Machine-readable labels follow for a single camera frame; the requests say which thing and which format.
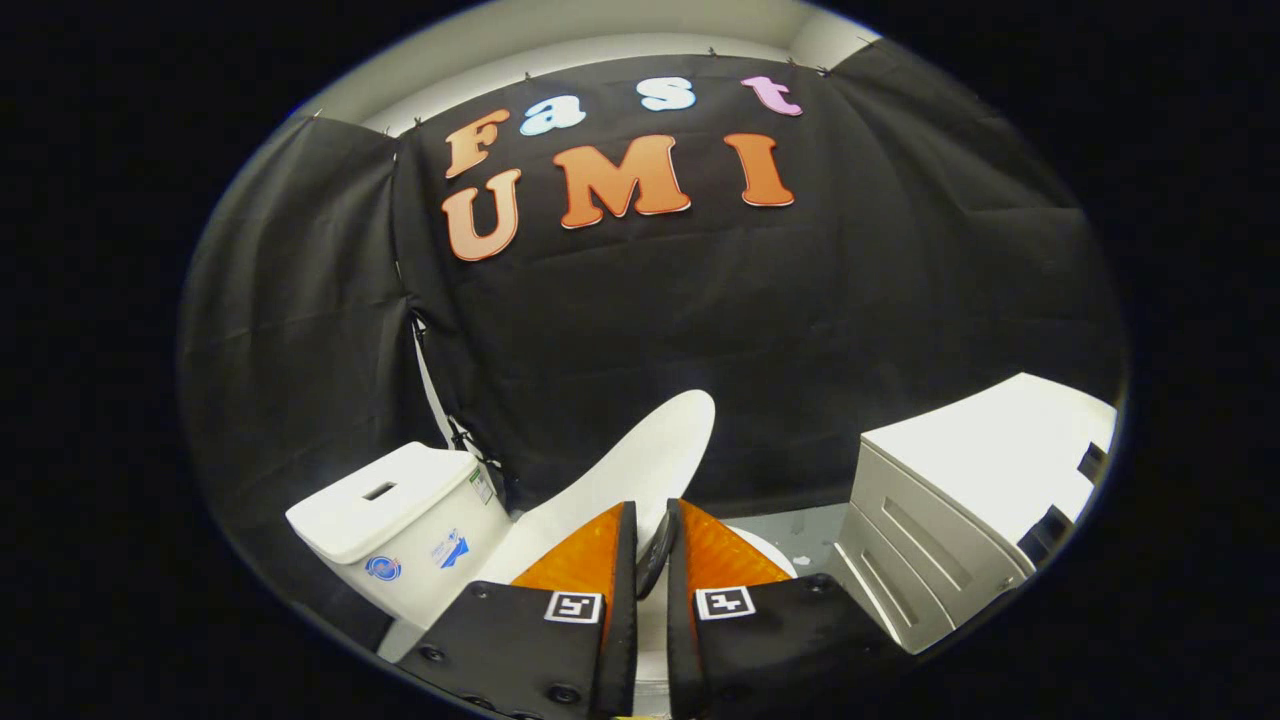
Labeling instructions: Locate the black backdrop cloth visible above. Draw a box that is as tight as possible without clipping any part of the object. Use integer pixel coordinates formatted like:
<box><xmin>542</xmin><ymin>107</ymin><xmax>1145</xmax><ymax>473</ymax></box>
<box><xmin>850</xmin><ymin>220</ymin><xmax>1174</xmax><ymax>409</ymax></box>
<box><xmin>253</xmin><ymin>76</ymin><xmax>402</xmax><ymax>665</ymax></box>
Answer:
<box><xmin>178</xmin><ymin>40</ymin><xmax>1126</xmax><ymax>641</ymax></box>

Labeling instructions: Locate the white drawer cabinet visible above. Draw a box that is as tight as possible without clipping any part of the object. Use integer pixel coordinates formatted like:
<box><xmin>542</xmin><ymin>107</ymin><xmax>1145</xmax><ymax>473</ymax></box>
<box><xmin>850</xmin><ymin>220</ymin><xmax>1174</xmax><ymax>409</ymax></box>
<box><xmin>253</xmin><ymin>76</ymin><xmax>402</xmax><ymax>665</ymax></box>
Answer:
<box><xmin>830</xmin><ymin>372</ymin><xmax>1119</xmax><ymax>656</ymax></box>

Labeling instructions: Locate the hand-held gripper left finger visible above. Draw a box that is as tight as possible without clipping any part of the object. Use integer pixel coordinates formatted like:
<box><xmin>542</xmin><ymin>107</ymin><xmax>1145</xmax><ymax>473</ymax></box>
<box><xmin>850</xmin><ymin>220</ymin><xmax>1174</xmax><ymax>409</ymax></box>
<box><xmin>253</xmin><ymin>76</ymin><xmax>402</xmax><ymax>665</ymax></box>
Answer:
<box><xmin>398</xmin><ymin>500</ymin><xmax>641</xmax><ymax>720</ymax></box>

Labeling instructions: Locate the white toilet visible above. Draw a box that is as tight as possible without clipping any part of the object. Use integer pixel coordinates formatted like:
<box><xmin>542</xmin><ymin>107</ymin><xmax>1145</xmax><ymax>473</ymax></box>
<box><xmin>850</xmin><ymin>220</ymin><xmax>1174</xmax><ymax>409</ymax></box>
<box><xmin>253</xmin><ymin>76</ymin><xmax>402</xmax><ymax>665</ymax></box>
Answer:
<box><xmin>285</xmin><ymin>441</ymin><xmax>801</xmax><ymax>716</ymax></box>

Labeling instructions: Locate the white pole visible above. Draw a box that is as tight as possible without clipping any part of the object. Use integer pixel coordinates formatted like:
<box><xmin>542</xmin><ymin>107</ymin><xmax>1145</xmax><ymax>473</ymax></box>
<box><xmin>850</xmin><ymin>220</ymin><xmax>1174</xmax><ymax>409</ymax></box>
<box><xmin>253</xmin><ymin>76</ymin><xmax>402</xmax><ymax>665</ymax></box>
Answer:
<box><xmin>412</xmin><ymin>320</ymin><xmax>501</xmax><ymax>481</ymax></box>

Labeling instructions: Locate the white toilet lid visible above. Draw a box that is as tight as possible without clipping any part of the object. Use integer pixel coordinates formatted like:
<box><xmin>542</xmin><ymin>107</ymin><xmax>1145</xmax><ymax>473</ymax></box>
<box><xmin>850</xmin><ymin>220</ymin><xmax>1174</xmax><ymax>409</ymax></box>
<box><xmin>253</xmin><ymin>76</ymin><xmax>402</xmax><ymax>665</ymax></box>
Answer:
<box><xmin>478</xmin><ymin>389</ymin><xmax>718</xmax><ymax>601</ymax></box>

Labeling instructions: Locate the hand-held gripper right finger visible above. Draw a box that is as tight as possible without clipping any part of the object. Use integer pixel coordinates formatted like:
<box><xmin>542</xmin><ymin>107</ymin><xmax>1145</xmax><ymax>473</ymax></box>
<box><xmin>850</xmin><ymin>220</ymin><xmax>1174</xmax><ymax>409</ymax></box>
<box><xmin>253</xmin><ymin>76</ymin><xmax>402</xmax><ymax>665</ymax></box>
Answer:
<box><xmin>666</xmin><ymin>498</ymin><xmax>916</xmax><ymax>720</ymax></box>

